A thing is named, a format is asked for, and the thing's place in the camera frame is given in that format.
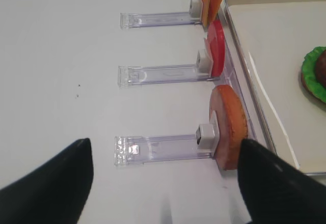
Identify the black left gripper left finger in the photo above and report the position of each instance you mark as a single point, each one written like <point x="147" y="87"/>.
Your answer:
<point x="55" y="192"/>

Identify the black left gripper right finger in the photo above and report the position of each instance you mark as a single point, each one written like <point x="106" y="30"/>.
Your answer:
<point x="274" y="191"/>

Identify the bread bun slice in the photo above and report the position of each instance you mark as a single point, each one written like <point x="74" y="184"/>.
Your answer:
<point x="233" y="128"/>

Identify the green lettuce leaf on tray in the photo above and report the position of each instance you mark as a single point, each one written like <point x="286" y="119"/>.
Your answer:
<point x="307" y="70"/>

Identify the brown meat patty on tray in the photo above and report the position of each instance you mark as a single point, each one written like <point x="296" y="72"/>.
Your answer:
<point x="320" y="70"/>

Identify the red tomato slice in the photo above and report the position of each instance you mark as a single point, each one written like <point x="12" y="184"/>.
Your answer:
<point x="215" y="45"/>

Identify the clear pusher rack near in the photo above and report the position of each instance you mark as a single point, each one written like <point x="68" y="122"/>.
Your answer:
<point x="130" y="150"/>

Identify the clear pusher rack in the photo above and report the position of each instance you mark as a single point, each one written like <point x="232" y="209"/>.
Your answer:
<point x="193" y="16"/>
<point x="201" y="70"/>
<point x="130" y="150"/>

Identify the clear pusher rack middle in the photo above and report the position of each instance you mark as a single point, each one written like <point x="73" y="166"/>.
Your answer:
<point x="201" y="70"/>

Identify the silver metal tray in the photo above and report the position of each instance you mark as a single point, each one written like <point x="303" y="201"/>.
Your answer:
<point x="272" y="38"/>

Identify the clear pusher rack far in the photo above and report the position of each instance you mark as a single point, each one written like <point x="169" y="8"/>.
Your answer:
<point x="193" y="16"/>

